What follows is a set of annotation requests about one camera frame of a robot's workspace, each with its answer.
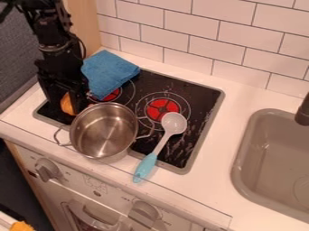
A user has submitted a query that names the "toy stove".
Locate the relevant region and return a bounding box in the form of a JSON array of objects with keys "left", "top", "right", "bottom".
[{"left": 33, "top": 67, "right": 226, "bottom": 176}]

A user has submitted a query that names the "tap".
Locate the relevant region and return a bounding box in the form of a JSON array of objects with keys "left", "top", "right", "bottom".
[{"left": 293, "top": 91, "right": 309, "bottom": 127}]

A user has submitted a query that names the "blue cloth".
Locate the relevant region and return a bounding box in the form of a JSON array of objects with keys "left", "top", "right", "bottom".
[{"left": 80, "top": 49, "right": 142, "bottom": 102}]

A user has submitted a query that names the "toy sink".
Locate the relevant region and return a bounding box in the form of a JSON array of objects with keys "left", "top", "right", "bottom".
[{"left": 230, "top": 107, "right": 309, "bottom": 224}]

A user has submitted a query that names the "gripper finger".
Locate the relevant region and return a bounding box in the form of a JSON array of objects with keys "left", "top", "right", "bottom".
[
  {"left": 73, "top": 88, "right": 92, "bottom": 115},
  {"left": 38, "top": 82, "right": 68, "bottom": 112}
]

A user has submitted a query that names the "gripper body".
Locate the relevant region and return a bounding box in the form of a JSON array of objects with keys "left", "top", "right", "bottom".
[{"left": 33, "top": 57, "right": 91, "bottom": 91}]

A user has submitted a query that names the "grey spoon with blue handle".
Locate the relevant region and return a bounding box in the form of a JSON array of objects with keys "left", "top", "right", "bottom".
[{"left": 131, "top": 111, "right": 190, "bottom": 184}]

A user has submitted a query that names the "silver pot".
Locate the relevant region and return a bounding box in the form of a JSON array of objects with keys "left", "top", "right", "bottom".
[{"left": 51, "top": 101, "right": 157, "bottom": 165}]

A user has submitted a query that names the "orange toy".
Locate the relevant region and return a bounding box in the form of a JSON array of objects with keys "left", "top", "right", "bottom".
[{"left": 59, "top": 91, "right": 79, "bottom": 116}]

